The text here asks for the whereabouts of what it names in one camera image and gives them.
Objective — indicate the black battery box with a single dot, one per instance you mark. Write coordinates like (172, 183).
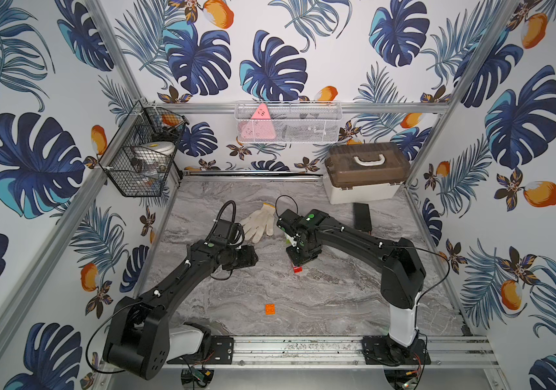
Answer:
(362, 219)

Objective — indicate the orange small lego brick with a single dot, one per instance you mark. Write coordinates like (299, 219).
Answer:
(270, 309)

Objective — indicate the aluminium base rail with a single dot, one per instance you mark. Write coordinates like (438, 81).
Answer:
(340, 352)

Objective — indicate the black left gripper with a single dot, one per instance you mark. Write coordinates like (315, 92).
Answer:
(247, 257)

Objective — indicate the brown lid tool box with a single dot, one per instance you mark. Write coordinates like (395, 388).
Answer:
(364, 173)

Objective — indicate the white knit work glove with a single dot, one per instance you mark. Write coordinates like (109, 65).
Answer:
(260, 223)

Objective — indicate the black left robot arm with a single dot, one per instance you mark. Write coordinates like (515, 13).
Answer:
(138, 340)

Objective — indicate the pink triangle object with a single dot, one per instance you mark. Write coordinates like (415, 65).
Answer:
(259, 127)

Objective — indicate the clear wall shelf tray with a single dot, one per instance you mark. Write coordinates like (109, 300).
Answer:
(298, 122)

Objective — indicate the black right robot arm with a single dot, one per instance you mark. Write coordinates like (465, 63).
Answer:
(398, 262)

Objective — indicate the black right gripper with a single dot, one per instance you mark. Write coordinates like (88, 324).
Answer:
(296, 261)

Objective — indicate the black wire basket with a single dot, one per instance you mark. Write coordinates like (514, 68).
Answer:
(143, 151)

